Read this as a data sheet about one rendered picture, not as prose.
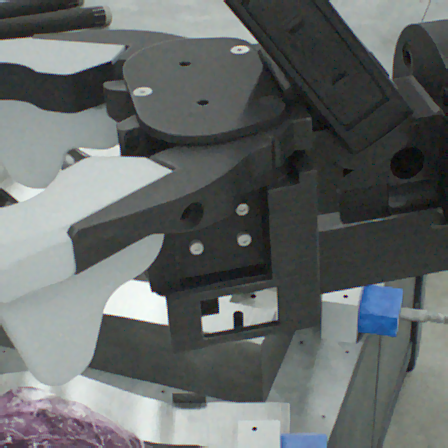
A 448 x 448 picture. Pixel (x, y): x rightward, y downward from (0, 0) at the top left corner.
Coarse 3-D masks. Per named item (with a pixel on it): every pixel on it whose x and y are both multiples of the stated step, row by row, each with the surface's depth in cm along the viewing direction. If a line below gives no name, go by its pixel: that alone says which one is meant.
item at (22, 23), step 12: (48, 12) 164; (60, 12) 165; (72, 12) 166; (84, 12) 167; (96, 12) 168; (108, 12) 169; (0, 24) 159; (12, 24) 160; (24, 24) 161; (36, 24) 162; (48, 24) 163; (60, 24) 165; (72, 24) 166; (84, 24) 167; (96, 24) 168; (108, 24) 170; (0, 36) 159; (12, 36) 161; (24, 36) 162
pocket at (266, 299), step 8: (272, 288) 119; (232, 296) 115; (240, 296) 118; (248, 296) 119; (256, 296) 119; (264, 296) 119; (272, 296) 119; (248, 304) 118; (256, 304) 118; (264, 304) 118; (272, 304) 118
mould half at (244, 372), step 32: (32, 192) 124; (128, 288) 117; (128, 320) 114; (160, 320) 113; (224, 320) 113; (256, 320) 113; (96, 352) 119; (128, 352) 117; (160, 352) 116; (192, 352) 114; (224, 352) 113; (256, 352) 111; (160, 384) 119; (192, 384) 117; (224, 384) 116; (256, 384) 114
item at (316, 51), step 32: (224, 0) 36; (256, 0) 36; (288, 0) 36; (320, 0) 36; (256, 32) 36; (288, 32) 36; (320, 32) 37; (352, 32) 37; (288, 64) 37; (320, 64) 37; (352, 64) 37; (320, 96) 38; (352, 96) 38; (384, 96) 38; (352, 128) 39; (384, 128) 39
